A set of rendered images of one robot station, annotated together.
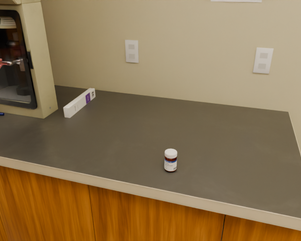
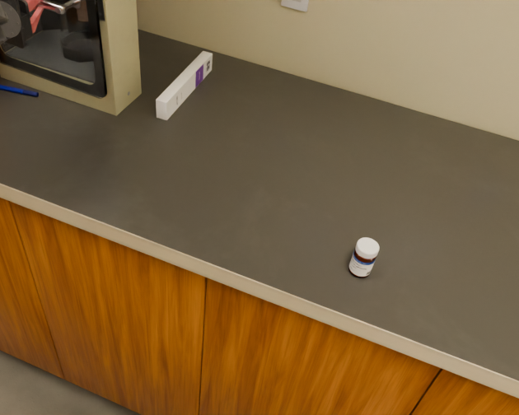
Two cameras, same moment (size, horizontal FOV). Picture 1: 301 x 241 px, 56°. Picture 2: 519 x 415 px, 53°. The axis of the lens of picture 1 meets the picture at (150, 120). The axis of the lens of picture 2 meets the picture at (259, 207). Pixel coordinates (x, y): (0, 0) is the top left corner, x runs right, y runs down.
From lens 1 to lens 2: 0.26 m
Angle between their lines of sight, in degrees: 17
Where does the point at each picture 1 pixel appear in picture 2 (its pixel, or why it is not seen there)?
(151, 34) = not seen: outside the picture
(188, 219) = (376, 356)
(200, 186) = (411, 315)
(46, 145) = (129, 185)
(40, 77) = (116, 36)
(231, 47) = (507, 16)
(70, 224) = (161, 318)
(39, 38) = not seen: outside the picture
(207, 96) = (430, 101)
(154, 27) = not seen: outside the picture
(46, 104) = (122, 88)
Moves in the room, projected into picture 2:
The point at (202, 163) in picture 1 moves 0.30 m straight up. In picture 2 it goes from (416, 263) to (480, 131)
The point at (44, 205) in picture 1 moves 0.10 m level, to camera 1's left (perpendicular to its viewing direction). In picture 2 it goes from (118, 283) to (72, 277)
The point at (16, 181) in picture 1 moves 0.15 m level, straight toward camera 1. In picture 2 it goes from (70, 240) to (87, 294)
